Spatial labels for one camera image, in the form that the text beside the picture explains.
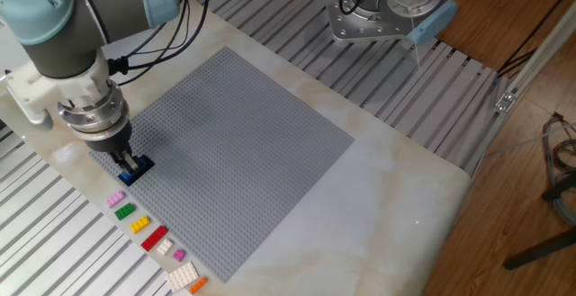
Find orange Lego brick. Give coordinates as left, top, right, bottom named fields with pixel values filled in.
left=188, top=276, right=209, bottom=295

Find green Lego brick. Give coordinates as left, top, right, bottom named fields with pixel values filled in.
left=113, top=202, right=137, bottom=221

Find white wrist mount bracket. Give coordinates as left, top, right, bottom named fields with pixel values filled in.
left=2, top=57, right=113, bottom=133

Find aluminium frame bar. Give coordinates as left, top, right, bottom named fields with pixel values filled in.
left=493, top=0, right=576, bottom=115

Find red Lego brick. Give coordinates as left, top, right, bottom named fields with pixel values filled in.
left=139, top=225, right=169, bottom=252

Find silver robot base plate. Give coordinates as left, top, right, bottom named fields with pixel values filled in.
left=322, top=0, right=415, bottom=44

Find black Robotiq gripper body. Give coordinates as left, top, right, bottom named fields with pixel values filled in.
left=85, top=122, right=134, bottom=154

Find blue Lego brick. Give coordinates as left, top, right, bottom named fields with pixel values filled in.
left=119, top=158, right=148, bottom=185

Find grey Lego baseplate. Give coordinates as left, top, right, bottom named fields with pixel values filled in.
left=88, top=47, right=356, bottom=283

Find yellow Lego brick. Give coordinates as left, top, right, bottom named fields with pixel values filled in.
left=130, top=215, right=151, bottom=235

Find black stand leg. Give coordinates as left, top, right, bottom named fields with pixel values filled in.
left=502, top=183, right=576, bottom=271

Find black floor cables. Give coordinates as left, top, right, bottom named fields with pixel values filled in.
left=497, top=0, right=576, bottom=79

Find thin white cable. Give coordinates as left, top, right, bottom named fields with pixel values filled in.
left=483, top=122, right=576, bottom=157

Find grey coiled cable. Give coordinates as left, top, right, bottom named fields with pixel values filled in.
left=542, top=111, right=576, bottom=228

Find glossy marble pattern mat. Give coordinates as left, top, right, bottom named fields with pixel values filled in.
left=0, top=0, right=473, bottom=296

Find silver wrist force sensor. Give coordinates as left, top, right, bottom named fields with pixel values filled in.
left=57, top=82, right=131, bottom=142

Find light pink Lego brick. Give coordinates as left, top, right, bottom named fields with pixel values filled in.
left=105, top=190, right=126, bottom=209

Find large white Lego plate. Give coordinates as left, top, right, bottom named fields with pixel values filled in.
left=165, top=260, right=200, bottom=293

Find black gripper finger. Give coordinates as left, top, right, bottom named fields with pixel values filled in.
left=124, top=150, right=141, bottom=175
left=110, top=149, right=131, bottom=176

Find small white Lego brick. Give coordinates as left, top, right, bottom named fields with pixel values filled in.
left=156, top=238, right=175, bottom=256

